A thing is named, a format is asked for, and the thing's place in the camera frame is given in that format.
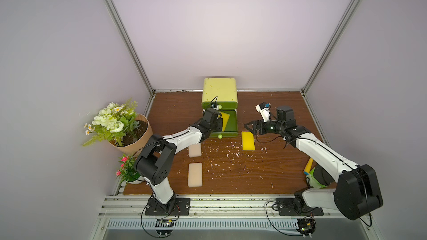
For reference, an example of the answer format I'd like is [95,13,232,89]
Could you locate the small pink flower pot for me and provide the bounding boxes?
[116,154,145,184]

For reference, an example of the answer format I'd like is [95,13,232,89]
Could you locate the yellow-green drawer cabinet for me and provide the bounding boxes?
[201,77,239,139]

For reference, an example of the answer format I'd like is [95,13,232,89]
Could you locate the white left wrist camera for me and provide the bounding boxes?
[210,103,219,110]

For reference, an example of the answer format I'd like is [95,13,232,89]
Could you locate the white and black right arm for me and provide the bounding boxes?
[244,102,384,221]

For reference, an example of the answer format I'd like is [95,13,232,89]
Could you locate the controller board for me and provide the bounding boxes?
[155,218,176,238]
[296,216,316,237]

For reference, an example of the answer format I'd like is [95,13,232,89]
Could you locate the left controller board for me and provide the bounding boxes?
[155,218,176,238]

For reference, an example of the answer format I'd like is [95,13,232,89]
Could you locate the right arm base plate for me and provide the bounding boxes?
[275,188,324,216]

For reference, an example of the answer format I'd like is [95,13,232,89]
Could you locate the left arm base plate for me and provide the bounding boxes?
[145,197,191,216]

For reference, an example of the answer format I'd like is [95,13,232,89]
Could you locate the yellow sponge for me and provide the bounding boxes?
[241,132,255,151]
[220,112,230,132]

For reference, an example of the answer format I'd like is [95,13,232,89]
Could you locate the aluminium front rail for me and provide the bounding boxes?
[96,194,343,220]

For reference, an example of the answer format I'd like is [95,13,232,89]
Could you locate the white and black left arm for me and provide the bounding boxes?
[133,107,223,210]

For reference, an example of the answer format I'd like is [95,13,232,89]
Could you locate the black garden glove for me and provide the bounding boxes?
[306,165,337,189]

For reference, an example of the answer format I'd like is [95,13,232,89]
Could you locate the blue garden rake yellow handle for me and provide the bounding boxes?
[303,158,314,176]

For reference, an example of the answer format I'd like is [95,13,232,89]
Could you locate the white flower bouquet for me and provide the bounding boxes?
[82,99,141,147]

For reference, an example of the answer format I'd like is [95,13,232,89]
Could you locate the cream sponge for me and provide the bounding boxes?
[187,163,203,188]
[188,143,202,158]

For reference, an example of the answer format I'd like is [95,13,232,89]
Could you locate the right controller board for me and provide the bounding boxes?
[296,216,316,237]

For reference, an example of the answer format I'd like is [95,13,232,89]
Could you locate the tan paper flower pot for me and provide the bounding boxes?
[110,114,153,157]

